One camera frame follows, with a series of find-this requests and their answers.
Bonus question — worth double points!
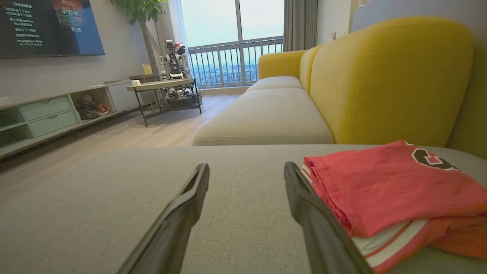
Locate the grey window curtain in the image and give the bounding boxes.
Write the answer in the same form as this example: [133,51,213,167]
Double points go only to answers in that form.
[283,0,319,53]

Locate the clutter in cabinet shelf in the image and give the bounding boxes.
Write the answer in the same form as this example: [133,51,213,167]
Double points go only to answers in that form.
[74,94,111,121]

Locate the sheer white curtain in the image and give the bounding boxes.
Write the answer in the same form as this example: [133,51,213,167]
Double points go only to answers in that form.
[155,0,189,51]

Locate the low coffee table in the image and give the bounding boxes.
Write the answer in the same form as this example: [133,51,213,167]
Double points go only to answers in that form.
[126,78,203,127]

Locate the yellow sofa back cushion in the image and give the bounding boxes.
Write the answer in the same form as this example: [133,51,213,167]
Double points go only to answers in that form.
[310,16,474,148]
[299,45,325,94]

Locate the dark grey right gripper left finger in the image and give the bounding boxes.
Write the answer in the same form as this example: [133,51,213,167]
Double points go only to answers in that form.
[116,162,210,274]

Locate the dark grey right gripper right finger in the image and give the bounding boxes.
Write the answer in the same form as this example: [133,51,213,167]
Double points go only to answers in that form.
[283,161,374,274]

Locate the white black wheeled robot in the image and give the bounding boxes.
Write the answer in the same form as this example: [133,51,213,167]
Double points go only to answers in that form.
[158,40,203,110]

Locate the red basketball jersey white sleeves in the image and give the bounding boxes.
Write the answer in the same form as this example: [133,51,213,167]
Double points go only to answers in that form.
[303,140,487,239]

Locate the grey balcony railing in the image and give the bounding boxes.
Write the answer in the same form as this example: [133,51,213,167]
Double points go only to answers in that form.
[188,36,284,89]

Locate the yellow sofa armrest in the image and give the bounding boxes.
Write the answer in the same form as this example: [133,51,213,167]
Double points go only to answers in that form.
[258,50,307,81]

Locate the white green tv cabinet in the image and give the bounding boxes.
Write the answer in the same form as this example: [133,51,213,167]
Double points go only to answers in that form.
[0,79,142,161]

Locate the wall mounted television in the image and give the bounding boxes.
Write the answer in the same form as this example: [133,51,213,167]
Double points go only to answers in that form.
[0,0,106,60]

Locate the beige sofa seat cushion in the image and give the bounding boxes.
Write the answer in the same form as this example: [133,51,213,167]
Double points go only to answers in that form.
[192,88,336,147]
[245,76,305,93]

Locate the red shorts with white stripe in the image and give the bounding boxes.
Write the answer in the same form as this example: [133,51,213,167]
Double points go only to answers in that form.
[301,164,487,274]

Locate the green potted tree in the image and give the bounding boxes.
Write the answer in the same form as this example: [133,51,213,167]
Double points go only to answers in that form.
[110,0,169,75]

